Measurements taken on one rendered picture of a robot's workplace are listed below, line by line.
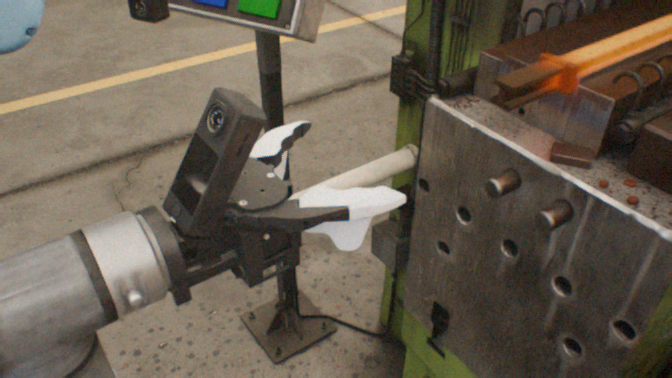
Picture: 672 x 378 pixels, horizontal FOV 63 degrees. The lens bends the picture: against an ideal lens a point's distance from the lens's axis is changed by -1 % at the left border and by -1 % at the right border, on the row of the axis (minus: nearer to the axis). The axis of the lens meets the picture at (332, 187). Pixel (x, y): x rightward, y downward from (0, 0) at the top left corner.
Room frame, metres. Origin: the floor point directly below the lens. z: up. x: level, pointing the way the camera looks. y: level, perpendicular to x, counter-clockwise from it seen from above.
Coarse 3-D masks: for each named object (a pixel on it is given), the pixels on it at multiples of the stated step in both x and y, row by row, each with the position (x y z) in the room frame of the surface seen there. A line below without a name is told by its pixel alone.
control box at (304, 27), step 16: (176, 0) 0.95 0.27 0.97; (288, 0) 0.86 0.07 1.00; (304, 0) 0.86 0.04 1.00; (320, 0) 0.90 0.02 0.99; (208, 16) 0.92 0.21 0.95; (224, 16) 0.89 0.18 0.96; (240, 16) 0.88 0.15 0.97; (256, 16) 0.87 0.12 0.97; (288, 16) 0.84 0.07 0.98; (304, 16) 0.86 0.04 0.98; (320, 16) 0.90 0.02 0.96; (272, 32) 0.89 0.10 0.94; (288, 32) 0.83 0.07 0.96; (304, 32) 0.85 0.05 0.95
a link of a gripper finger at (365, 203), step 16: (320, 192) 0.36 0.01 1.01; (336, 192) 0.36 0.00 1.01; (352, 192) 0.36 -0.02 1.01; (368, 192) 0.36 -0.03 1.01; (384, 192) 0.37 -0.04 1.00; (400, 192) 0.37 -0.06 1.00; (352, 208) 0.35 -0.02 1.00; (368, 208) 0.35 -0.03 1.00; (384, 208) 0.36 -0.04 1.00; (320, 224) 0.35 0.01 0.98; (336, 224) 0.35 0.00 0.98; (352, 224) 0.36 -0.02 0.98; (368, 224) 0.36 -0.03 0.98; (336, 240) 0.35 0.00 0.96; (352, 240) 0.36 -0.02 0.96
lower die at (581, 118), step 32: (640, 0) 0.92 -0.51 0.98; (544, 32) 0.78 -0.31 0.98; (576, 32) 0.76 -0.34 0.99; (608, 32) 0.76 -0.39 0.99; (480, 64) 0.71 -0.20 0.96; (512, 64) 0.67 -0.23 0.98; (608, 64) 0.63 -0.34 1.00; (480, 96) 0.70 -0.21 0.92; (544, 96) 0.62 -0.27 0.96; (576, 96) 0.59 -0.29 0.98; (608, 96) 0.56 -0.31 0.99; (544, 128) 0.61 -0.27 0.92; (576, 128) 0.58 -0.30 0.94; (608, 128) 0.55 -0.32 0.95
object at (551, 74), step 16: (624, 32) 0.71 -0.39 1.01; (640, 32) 0.71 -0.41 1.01; (656, 32) 0.71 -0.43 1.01; (592, 48) 0.66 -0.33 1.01; (608, 48) 0.66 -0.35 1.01; (624, 48) 0.66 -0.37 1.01; (544, 64) 0.60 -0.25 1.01; (560, 64) 0.60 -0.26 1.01; (576, 64) 0.61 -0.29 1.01; (592, 64) 0.63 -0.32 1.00; (496, 80) 0.56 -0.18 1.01; (512, 80) 0.56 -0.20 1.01; (528, 80) 0.56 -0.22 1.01; (544, 80) 0.58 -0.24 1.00; (560, 80) 0.60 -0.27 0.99; (496, 96) 0.57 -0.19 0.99; (512, 96) 0.56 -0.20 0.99; (528, 96) 0.57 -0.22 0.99
